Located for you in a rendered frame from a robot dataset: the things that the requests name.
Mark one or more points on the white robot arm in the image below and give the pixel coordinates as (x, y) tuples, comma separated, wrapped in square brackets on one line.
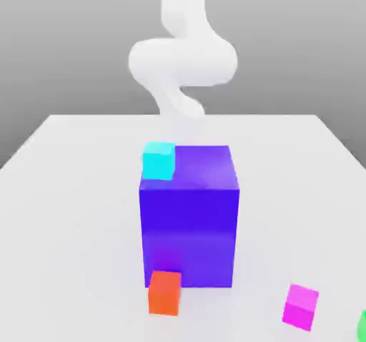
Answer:
[(183, 61)]

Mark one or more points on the small cyan cube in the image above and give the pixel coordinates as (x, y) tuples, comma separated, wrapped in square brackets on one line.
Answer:
[(158, 163)]

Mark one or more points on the small orange cube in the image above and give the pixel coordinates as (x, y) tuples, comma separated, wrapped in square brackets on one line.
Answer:
[(164, 293)]

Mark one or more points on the small magenta cube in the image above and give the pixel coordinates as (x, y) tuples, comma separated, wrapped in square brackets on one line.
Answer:
[(300, 307)]

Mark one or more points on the small green cube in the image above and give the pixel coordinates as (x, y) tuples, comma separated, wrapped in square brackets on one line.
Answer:
[(362, 326)]

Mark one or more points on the large purple box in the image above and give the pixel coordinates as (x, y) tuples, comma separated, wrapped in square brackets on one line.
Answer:
[(188, 227)]

